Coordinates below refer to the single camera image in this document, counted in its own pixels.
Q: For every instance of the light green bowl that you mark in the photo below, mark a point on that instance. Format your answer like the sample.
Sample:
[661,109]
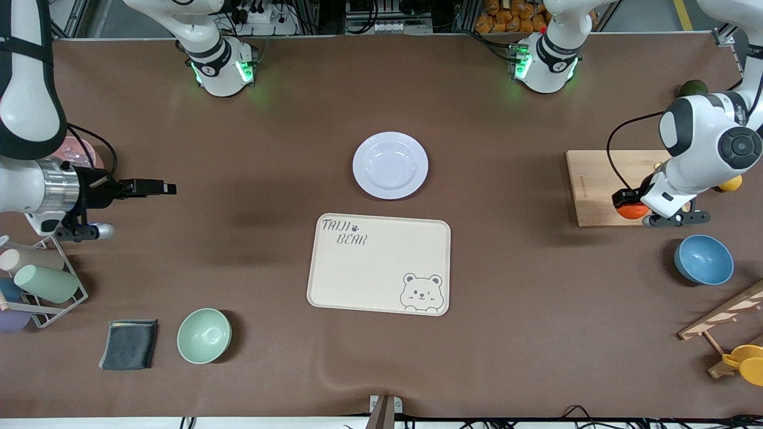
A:
[204,336]

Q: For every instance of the metal table clamp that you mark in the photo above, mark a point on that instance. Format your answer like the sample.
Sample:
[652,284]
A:
[381,414]

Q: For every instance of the cream tray with bear print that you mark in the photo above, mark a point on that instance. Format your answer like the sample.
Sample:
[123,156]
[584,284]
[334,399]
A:
[369,268]

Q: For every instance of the purple cup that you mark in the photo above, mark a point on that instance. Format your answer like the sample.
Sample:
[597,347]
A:
[12,320]

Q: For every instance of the long white power strip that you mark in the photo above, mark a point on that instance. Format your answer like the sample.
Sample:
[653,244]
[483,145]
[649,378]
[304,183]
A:
[371,27]

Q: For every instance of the folded grey cloth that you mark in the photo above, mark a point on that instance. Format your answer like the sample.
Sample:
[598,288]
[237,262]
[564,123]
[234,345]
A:
[128,345]

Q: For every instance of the blue bowl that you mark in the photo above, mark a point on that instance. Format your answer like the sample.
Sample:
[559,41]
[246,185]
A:
[703,259]

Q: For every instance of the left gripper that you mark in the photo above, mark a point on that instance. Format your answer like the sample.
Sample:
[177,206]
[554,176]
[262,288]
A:
[626,196]

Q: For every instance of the orange fruit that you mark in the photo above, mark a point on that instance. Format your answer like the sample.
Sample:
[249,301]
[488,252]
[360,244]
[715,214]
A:
[632,211]

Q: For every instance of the wooden mug rack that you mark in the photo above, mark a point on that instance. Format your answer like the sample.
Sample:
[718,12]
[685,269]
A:
[724,310]

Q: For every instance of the white power strip with plugs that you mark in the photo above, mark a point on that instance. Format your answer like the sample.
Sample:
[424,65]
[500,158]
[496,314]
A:
[265,21]

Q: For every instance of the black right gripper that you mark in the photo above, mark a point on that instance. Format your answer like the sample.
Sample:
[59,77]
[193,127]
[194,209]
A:
[94,189]

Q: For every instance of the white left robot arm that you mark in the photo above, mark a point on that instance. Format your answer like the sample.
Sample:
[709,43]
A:
[697,137]

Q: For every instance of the round white plate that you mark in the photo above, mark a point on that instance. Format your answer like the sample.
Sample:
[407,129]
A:
[390,165]

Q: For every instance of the wooden cutting board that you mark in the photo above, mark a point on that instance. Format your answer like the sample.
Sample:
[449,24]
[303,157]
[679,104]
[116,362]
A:
[590,185]

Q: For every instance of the dark green avocado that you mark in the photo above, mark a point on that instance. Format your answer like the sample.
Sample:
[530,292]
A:
[693,88]

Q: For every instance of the blue cup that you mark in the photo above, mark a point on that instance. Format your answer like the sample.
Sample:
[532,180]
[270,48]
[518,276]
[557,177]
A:
[9,290]

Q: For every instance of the pile of orange fruits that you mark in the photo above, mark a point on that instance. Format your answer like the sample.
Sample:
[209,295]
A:
[506,18]

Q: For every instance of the yellow mug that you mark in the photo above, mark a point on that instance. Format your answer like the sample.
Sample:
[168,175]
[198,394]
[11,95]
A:
[748,363]

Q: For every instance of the pink bowl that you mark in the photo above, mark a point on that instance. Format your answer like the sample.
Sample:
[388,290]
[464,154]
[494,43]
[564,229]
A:
[89,152]

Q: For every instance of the beige cup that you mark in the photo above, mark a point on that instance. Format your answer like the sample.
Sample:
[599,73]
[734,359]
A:
[30,260]

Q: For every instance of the green cup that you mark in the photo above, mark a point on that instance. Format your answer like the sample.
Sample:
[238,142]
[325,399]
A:
[45,283]

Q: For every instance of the yellow lemon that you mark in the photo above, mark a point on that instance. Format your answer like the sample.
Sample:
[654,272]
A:
[731,185]

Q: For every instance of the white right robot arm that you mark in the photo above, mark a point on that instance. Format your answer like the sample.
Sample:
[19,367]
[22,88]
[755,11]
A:
[30,89]

